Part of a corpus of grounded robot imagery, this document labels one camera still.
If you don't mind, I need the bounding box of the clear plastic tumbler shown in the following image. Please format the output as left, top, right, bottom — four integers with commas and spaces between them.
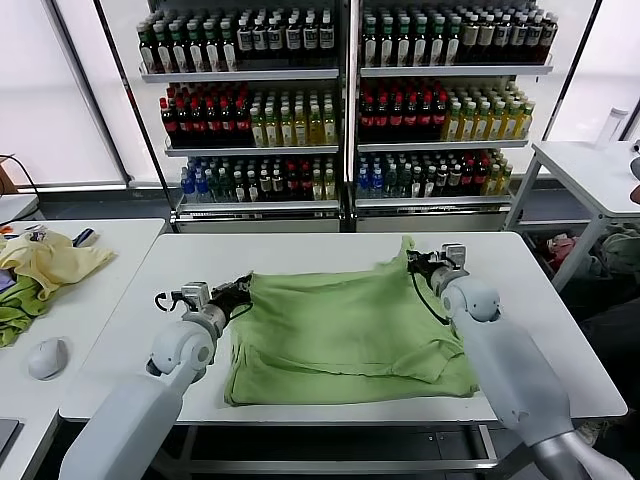
594, 106, 629, 150

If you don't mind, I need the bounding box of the white cap dark drink bottle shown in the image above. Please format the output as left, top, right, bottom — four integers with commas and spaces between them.
301, 16, 319, 61
318, 16, 336, 61
252, 16, 270, 61
285, 16, 303, 61
236, 16, 254, 61
267, 16, 285, 61

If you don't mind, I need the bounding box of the dark trouser leg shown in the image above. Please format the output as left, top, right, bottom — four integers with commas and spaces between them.
579, 299, 640, 426

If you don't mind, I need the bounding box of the light green polo shirt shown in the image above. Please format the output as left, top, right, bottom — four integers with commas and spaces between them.
222, 234, 481, 407

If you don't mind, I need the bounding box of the pale yellow garment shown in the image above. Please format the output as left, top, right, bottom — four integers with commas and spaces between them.
0, 231, 117, 301

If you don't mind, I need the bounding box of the beige label drink bottle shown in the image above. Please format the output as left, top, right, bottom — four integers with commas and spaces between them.
461, 16, 479, 64
476, 16, 494, 64

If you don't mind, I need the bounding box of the white computer mouse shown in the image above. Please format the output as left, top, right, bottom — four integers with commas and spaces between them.
27, 337, 71, 381

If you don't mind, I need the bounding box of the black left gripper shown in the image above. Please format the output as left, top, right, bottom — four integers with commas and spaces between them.
209, 273, 254, 315

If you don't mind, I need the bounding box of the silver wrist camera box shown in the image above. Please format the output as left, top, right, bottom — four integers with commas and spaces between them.
154, 282, 210, 314
439, 243, 470, 274

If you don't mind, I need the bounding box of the beige sneaker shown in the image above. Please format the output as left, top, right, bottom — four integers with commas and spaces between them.
574, 419, 609, 446

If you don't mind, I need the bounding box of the pink garment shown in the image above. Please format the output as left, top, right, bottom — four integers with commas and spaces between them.
544, 233, 579, 267

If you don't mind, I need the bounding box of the lime green garment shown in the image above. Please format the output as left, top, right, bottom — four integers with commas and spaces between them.
0, 275, 51, 349

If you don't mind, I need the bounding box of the metal beverage shelf rack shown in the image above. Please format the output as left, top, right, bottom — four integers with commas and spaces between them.
350, 0, 556, 232
135, 0, 352, 234

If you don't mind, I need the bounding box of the thin black desk cable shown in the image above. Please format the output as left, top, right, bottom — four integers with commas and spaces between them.
0, 153, 41, 219

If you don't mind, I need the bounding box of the green cap dark tea bottle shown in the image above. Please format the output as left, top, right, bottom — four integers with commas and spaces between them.
204, 23, 222, 73
378, 18, 396, 66
139, 23, 157, 73
155, 23, 173, 73
444, 18, 462, 66
394, 18, 412, 66
221, 23, 239, 73
411, 18, 429, 66
361, 18, 379, 66
171, 23, 189, 73
428, 18, 446, 66
188, 23, 206, 73

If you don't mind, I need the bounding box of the grey green garment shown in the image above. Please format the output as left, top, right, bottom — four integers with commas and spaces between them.
597, 225, 640, 272

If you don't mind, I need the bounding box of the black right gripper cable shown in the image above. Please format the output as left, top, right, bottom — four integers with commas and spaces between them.
409, 272, 454, 326

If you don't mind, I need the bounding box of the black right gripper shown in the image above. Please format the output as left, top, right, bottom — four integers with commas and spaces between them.
405, 249, 445, 281

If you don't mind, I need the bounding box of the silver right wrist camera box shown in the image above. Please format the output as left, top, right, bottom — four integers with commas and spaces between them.
439, 243, 470, 274

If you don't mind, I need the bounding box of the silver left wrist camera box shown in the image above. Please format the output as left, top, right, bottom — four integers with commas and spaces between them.
154, 282, 210, 314

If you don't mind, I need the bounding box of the white side table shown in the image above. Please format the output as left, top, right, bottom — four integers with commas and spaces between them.
504, 139, 640, 294

